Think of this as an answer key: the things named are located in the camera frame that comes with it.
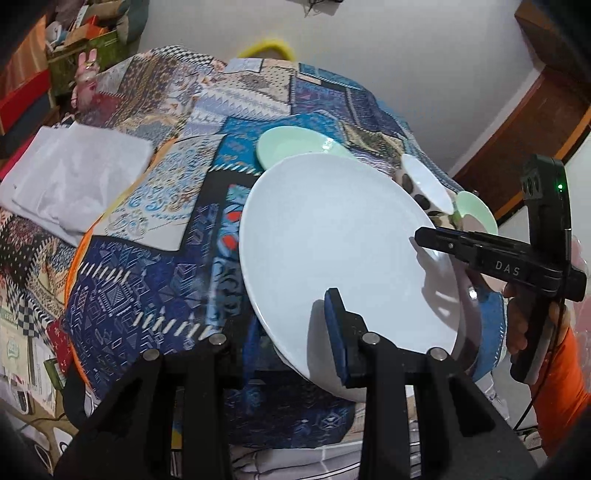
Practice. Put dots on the red box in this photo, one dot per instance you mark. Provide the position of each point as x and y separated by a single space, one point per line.
23 104

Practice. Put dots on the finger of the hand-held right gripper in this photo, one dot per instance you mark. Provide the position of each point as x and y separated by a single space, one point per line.
448 242

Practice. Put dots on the person's right hand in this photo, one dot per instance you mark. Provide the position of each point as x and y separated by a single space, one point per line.
517 318

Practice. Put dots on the person's right forearm orange sleeve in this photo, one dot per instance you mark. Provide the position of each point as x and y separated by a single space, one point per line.
565 392

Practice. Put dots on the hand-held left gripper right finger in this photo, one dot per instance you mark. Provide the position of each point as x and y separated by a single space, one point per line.
336 332

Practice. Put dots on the large white plate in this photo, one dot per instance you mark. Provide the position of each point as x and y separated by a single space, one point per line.
341 249

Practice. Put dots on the blue patchwork tablecloth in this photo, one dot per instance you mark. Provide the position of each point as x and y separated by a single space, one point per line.
184 194

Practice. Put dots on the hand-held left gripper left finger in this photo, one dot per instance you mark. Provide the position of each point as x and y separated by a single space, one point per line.
205 374

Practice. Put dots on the grey checked cloth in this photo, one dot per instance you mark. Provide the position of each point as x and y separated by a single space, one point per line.
295 464

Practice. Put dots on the light green bowl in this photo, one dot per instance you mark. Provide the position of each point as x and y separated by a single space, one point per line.
478 210

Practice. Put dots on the white spotted bowl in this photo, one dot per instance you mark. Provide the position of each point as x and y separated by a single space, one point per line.
427 182

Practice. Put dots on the yellow round object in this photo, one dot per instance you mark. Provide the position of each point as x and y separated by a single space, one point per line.
268 46

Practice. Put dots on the brown wooden door frame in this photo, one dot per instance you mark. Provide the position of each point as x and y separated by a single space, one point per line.
521 124

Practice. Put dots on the light green plate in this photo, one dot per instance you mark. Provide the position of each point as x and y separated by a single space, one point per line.
291 145

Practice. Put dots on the white folded cloth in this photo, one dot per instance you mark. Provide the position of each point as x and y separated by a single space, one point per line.
69 175

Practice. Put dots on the pink bunny toy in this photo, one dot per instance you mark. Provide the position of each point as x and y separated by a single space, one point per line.
87 78

